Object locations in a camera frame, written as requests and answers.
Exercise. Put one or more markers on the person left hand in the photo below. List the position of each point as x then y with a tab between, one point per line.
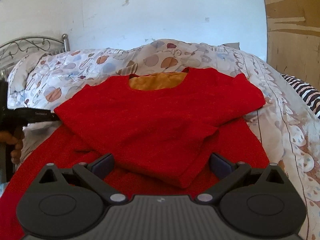
15	143

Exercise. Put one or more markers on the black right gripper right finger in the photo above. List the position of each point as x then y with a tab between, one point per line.
241	183

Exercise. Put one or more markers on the circle patterned quilt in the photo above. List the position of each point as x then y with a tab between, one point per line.
286	127

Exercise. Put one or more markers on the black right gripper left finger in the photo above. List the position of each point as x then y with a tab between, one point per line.
83	183

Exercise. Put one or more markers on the metal bed headboard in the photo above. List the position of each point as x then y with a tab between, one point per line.
14	50

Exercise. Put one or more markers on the navy white striped bedsheet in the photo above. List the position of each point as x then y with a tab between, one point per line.
307	92

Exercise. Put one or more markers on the red knit sweater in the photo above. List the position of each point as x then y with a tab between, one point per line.
161	140

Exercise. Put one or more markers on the brown cardboard panel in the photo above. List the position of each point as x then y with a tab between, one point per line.
293	38

